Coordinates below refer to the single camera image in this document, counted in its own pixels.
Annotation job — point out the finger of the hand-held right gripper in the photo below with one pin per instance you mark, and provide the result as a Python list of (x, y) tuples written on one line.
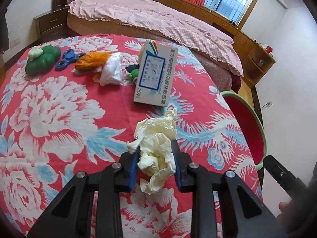
[(282, 174)]

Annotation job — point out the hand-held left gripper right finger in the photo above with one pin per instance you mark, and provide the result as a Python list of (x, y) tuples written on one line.
[(178, 178)]

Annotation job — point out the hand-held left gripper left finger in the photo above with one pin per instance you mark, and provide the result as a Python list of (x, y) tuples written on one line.
[(133, 173)]

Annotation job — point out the cream paper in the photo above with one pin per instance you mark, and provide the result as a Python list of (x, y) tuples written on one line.
[(153, 133)]

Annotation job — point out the red basin with green rim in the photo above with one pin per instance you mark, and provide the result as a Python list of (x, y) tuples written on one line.
[(245, 126)]

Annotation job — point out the small green toy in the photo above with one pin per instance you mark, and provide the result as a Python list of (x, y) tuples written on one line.
[(134, 73)]

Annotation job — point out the white box with blue print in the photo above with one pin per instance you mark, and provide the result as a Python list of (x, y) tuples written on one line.
[(153, 74)]

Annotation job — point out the white plastic bag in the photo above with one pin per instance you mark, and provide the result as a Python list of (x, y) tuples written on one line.
[(111, 69)]

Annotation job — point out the orange plastic bag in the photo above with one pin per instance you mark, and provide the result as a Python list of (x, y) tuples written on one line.
[(89, 60)]

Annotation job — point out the person's right hand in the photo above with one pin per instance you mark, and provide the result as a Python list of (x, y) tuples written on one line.
[(284, 209)]

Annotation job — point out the red floral tablecloth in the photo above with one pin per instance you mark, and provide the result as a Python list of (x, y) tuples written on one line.
[(74, 104)]

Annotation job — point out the small red box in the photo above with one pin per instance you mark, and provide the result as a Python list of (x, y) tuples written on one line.
[(269, 49)]

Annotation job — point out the blue fidget spinner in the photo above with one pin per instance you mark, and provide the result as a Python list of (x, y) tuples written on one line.
[(66, 58)]

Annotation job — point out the long low wooden cabinet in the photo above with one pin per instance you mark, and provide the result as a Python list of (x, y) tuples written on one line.
[(247, 44)]

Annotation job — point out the green pumpkin toy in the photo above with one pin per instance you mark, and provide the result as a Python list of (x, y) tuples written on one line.
[(47, 59)]

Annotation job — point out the pink checked blanket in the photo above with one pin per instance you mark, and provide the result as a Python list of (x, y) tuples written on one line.
[(148, 12)]

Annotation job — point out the dark wooden nightstand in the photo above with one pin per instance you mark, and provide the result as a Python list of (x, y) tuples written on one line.
[(52, 24)]

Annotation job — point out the black hanging jacket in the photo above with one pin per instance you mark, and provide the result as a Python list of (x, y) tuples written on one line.
[(3, 29)]

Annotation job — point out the white wall socket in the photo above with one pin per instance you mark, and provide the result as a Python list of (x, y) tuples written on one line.
[(17, 41)]

